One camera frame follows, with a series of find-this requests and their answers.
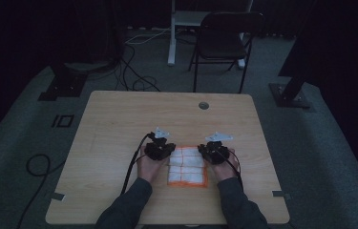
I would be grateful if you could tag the grey table grommet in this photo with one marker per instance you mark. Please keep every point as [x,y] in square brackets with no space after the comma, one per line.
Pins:
[203,105]

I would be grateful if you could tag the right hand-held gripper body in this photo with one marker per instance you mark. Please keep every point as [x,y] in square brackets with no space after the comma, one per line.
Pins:
[219,152]

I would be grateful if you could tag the white cloth with orange edge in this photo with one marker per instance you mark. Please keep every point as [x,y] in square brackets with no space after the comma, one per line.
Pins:
[187,170]

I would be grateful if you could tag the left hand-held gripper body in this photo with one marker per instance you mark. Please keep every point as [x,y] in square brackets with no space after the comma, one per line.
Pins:
[156,149]

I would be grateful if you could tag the person's left hand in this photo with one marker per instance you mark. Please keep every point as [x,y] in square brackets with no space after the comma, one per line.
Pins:
[149,170]

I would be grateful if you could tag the white desk frame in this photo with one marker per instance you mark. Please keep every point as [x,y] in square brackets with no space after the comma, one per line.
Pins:
[179,19]

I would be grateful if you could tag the grey round stand base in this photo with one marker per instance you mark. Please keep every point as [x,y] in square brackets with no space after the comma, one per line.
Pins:
[86,66]

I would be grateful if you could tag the grey tape strip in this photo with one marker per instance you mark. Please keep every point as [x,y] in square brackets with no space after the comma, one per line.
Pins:
[280,194]
[58,196]

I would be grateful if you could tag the black folding chair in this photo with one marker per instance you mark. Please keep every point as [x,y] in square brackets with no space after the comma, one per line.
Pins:
[221,44]

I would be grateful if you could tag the person's right hand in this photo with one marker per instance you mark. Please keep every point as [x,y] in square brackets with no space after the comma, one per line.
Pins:
[226,171]

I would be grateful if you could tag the black stand with base plate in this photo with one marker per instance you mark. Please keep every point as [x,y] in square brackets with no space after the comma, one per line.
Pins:
[289,95]
[63,86]

